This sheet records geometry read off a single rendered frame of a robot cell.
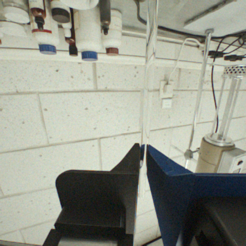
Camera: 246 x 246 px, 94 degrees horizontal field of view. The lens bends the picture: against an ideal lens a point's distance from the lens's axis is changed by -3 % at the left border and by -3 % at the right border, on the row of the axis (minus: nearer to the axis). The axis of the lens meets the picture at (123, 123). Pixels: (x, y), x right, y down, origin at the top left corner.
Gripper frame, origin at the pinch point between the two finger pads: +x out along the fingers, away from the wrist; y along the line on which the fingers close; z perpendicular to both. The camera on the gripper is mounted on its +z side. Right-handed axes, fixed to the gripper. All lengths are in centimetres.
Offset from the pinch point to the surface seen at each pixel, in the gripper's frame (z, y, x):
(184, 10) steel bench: 25.3, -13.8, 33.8
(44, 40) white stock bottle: 16.2, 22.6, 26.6
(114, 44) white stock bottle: 16.7, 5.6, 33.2
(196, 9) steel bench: 25.3, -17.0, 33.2
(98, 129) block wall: -15, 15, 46
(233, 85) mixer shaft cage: 5.5, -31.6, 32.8
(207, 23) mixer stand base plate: 24, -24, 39
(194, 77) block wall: 9, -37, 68
